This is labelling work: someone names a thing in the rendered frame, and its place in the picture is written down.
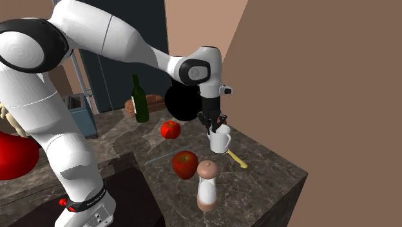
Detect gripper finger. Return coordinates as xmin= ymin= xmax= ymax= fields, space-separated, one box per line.
xmin=212 ymin=112 xmax=228 ymax=133
xmin=197 ymin=112 xmax=211 ymax=135

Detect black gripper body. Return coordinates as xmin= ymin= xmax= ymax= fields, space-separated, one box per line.
xmin=200 ymin=95 xmax=222 ymax=116

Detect white mug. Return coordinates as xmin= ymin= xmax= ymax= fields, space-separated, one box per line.
xmin=207 ymin=124 xmax=233 ymax=155

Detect black round pan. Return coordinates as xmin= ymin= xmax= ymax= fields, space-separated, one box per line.
xmin=164 ymin=81 xmax=204 ymax=122

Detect red tomato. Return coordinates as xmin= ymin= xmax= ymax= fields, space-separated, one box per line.
xmin=160 ymin=120 xmax=182 ymax=140

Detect red apple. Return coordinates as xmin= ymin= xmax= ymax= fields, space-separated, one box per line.
xmin=171 ymin=150 xmax=200 ymax=181

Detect grey knife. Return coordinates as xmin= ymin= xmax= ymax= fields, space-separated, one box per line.
xmin=144 ymin=144 xmax=193 ymax=167

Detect brown bread basket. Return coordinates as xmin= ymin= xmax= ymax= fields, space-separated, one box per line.
xmin=124 ymin=94 xmax=167 ymax=119

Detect brown and white pepper mill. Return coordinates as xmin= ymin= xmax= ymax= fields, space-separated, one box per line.
xmin=196 ymin=159 xmax=219 ymax=213

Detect green glass bottle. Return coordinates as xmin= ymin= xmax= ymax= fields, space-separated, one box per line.
xmin=130 ymin=73 xmax=151 ymax=124

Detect dark refrigerator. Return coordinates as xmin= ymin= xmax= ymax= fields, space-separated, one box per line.
xmin=72 ymin=0 xmax=172 ymax=114

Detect dark robot stand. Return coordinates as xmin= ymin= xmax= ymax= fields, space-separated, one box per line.
xmin=7 ymin=166 xmax=166 ymax=227

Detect blue grey toaster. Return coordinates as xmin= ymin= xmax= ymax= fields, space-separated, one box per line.
xmin=62 ymin=93 xmax=99 ymax=139

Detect large red round object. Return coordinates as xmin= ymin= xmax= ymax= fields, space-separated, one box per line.
xmin=0 ymin=131 xmax=41 ymax=181

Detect beige knobbly figure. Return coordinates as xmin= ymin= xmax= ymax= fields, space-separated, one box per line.
xmin=0 ymin=101 xmax=30 ymax=139

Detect yellow handled knife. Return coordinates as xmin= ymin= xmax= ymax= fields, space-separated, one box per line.
xmin=226 ymin=149 xmax=249 ymax=170

